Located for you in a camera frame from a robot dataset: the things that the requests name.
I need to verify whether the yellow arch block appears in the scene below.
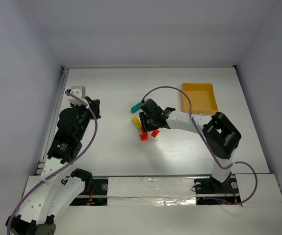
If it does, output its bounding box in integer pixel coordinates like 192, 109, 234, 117
132, 116, 142, 130

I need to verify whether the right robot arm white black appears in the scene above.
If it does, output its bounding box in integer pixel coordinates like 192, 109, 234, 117
139, 99, 241, 186

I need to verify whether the yellow plastic tray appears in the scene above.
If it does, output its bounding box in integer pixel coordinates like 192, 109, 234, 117
181, 83, 218, 116

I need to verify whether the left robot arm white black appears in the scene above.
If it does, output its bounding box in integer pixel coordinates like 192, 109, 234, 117
6, 92, 101, 235

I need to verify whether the teal arch block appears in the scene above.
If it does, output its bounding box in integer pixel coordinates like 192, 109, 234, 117
130, 102, 143, 114

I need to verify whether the red wedge block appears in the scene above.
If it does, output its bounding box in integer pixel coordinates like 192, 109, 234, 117
151, 130, 160, 138

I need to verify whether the aluminium rail left edge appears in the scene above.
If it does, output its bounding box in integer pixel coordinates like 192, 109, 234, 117
34, 66, 70, 175

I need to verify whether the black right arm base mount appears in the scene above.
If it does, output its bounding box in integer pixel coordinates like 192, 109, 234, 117
191, 178, 239, 195

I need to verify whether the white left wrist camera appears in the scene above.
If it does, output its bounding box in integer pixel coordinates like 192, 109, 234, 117
66, 86, 87, 106

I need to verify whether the red triangle block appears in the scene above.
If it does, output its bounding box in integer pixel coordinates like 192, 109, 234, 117
140, 134, 149, 141

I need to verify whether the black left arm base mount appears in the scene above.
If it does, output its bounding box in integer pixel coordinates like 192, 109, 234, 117
87, 178, 108, 196

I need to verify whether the white foam base board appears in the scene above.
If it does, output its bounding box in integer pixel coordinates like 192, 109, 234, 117
23, 174, 282, 235

